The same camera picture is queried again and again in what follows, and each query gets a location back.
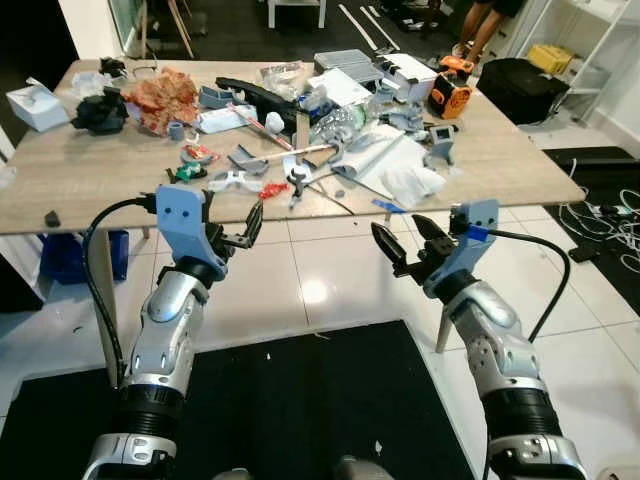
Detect green red crumpled wrapper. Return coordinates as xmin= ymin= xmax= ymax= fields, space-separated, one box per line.
xmin=165 ymin=145 xmax=221 ymax=186

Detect white paper booklet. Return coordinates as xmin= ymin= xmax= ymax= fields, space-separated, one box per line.
xmin=315 ymin=68 xmax=373 ymax=109

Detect black curved plastic part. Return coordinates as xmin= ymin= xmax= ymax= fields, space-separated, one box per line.
xmin=215 ymin=75 xmax=301 ymax=121

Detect black bag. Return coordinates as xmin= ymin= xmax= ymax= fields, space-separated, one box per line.
xmin=478 ymin=58 xmax=571 ymax=126

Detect orange black power tool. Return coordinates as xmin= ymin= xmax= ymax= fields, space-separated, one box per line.
xmin=428 ymin=55 xmax=476 ymax=119

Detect white tissue packet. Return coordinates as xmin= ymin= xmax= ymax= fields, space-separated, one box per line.
xmin=195 ymin=105 xmax=259 ymax=133

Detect clear plastic bag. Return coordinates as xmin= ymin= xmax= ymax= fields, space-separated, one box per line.
xmin=75 ymin=70 xmax=126 ymax=96

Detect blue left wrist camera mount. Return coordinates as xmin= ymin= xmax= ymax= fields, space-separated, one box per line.
xmin=155 ymin=185 xmax=231 ymax=273

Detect grey robot right leg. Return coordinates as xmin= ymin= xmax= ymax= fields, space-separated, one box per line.
xmin=335 ymin=457 xmax=393 ymax=480

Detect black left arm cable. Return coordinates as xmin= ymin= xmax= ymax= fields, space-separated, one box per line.
xmin=82 ymin=195 xmax=161 ymax=386

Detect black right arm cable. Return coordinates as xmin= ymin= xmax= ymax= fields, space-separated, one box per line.
xmin=490 ymin=228 xmax=573 ymax=343

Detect grey plastic printed part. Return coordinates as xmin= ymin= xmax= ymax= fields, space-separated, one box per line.
xmin=425 ymin=120 xmax=461 ymax=166

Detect light wooden table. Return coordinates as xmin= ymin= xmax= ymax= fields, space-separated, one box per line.
xmin=0 ymin=58 xmax=586 ymax=386

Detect flat grey box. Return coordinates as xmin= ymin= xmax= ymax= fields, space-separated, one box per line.
xmin=315 ymin=48 xmax=381 ymax=73

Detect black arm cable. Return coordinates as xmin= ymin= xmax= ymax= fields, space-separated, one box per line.
xmin=490 ymin=228 xmax=573 ymax=343
xmin=82 ymin=195 xmax=161 ymax=386

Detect white carton box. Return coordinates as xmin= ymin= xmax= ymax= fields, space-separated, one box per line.
xmin=375 ymin=52 xmax=438 ymax=101

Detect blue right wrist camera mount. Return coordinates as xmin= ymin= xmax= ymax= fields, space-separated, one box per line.
xmin=424 ymin=198 xmax=501 ymax=298

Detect white metal shelf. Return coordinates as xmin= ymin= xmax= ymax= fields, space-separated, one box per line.
xmin=510 ymin=0 xmax=640 ymax=151

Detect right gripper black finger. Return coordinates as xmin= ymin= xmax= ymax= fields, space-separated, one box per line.
xmin=372 ymin=223 xmax=411 ymax=279
xmin=413 ymin=214 xmax=453 ymax=249

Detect white tissue box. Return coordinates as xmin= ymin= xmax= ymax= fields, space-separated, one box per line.
xmin=5 ymin=78 xmax=71 ymax=133

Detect person bare legs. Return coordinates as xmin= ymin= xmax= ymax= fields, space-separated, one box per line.
xmin=455 ymin=0 xmax=526 ymax=63

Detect small red wrapper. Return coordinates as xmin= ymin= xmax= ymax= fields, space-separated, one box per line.
xmin=258 ymin=180 xmax=291 ymax=199

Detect crumpled black cloth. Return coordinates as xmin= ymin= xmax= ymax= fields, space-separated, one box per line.
xmin=72 ymin=88 xmax=129 ymax=136

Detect blue plastic bin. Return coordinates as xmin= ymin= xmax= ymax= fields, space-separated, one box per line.
xmin=40 ymin=230 xmax=131 ymax=286

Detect crushed clear plastic bottle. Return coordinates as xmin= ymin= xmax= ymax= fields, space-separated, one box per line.
xmin=310 ymin=105 xmax=381 ymax=149

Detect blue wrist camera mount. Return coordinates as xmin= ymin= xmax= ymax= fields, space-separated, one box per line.
xmin=424 ymin=198 xmax=501 ymax=298
xmin=155 ymin=185 xmax=231 ymax=273

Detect crumpled clear plastic wrap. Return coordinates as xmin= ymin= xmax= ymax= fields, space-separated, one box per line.
xmin=262 ymin=62 xmax=313 ymax=96

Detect clear safety glasses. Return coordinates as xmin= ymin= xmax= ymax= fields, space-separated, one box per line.
xmin=210 ymin=170 xmax=263 ymax=193

